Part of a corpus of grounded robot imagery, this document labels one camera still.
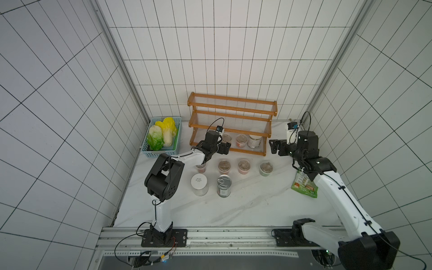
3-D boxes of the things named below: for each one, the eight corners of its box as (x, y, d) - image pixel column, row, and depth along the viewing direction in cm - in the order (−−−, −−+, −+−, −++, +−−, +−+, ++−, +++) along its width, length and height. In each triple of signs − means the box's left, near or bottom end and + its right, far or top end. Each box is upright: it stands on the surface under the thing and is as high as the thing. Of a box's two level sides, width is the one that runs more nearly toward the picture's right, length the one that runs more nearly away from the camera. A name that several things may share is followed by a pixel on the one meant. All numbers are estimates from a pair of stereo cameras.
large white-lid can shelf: (191, 196, 87) (189, 189, 80) (193, 181, 93) (191, 173, 85) (208, 196, 87) (207, 189, 80) (208, 181, 93) (207, 173, 85)
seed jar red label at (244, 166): (238, 174, 94) (239, 170, 90) (237, 163, 99) (238, 159, 95) (250, 174, 94) (251, 170, 90) (248, 163, 99) (249, 159, 95)
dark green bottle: (216, 197, 87) (216, 189, 77) (216, 184, 91) (216, 174, 82) (230, 197, 87) (232, 189, 77) (230, 184, 91) (231, 174, 82)
